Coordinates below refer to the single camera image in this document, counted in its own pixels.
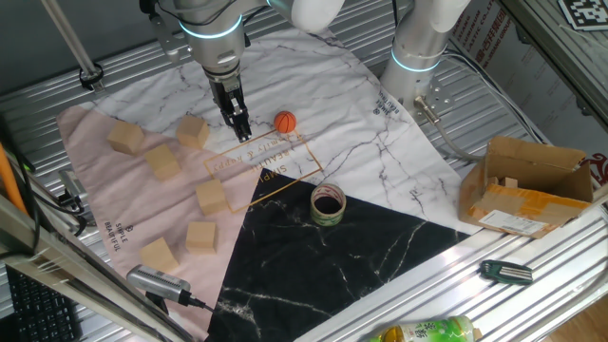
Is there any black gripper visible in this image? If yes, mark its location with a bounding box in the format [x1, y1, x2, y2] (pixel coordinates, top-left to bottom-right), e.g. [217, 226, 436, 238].
[207, 70, 253, 143]

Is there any wooden cube block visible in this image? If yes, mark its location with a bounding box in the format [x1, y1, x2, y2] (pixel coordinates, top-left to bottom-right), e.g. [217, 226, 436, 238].
[184, 220, 219, 256]
[139, 237, 181, 275]
[176, 114, 211, 151]
[143, 143, 182, 181]
[106, 120, 145, 157]
[195, 178, 229, 217]

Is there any small orange basketball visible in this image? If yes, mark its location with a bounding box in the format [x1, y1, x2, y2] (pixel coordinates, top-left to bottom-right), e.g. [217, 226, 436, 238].
[273, 110, 298, 135]

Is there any marble pink black cloth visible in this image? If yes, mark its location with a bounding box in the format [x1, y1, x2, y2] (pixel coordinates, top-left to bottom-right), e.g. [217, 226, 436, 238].
[55, 16, 481, 342]

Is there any roll of clear tape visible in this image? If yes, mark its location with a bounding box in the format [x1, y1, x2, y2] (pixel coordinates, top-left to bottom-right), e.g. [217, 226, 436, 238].
[310, 182, 348, 227]

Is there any black pole clamp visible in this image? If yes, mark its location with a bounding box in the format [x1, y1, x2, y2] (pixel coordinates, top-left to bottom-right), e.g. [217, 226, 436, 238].
[78, 61, 105, 91]

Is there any thin metal pole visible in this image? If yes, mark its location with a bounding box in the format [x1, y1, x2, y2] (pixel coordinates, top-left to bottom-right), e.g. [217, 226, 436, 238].
[40, 0, 104, 91]

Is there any orange pole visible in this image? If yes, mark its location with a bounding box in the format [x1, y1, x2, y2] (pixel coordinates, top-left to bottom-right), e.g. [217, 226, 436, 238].
[0, 142, 29, 218]

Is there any black keyboard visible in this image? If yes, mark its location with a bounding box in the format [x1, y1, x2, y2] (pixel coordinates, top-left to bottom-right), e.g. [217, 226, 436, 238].
[4, 265, 85, 342]

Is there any green tea bottle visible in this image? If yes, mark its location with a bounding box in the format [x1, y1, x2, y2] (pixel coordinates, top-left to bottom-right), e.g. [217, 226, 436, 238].
[365, 315, 479, 342]

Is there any cardboard sheet with red print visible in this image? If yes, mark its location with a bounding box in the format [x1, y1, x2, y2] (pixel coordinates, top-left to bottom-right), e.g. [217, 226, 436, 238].
[448, 0, 608, 191]

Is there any green hex key set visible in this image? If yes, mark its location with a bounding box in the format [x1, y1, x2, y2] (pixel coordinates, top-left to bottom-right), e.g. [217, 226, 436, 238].
[478, 258, 535, 286]

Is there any open cardboard box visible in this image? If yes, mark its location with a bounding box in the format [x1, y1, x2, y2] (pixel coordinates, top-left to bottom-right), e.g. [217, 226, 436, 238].
[457, 135, 595, 240]

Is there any black white marker board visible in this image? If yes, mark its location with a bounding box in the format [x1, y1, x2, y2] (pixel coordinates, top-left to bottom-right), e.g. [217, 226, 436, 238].
[558, 0, 608, 32]

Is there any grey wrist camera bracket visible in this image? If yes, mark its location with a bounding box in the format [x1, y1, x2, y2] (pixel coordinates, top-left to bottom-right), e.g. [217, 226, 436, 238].
[140, 0, 182, 58]

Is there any silver depth camera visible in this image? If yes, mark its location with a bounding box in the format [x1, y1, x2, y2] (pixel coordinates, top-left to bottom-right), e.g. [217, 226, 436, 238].
[125, 263, 192, 305]

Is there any grey cable with connector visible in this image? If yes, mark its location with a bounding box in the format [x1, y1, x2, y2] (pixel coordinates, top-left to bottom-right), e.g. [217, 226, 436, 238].
[412, 94, 485, 162]

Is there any black cable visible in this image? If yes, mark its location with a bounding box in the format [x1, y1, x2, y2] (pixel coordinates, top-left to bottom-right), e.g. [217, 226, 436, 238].
[0, 113, 42, 257]

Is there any aluminium frame beam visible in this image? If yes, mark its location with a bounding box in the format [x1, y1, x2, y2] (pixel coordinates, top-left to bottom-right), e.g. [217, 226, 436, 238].
[498, 0, 608, 134]
[0, 194, 196, 342]

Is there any white cable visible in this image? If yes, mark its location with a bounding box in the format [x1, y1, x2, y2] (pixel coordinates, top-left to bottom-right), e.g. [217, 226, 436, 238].
[444, 49, 547, 143]

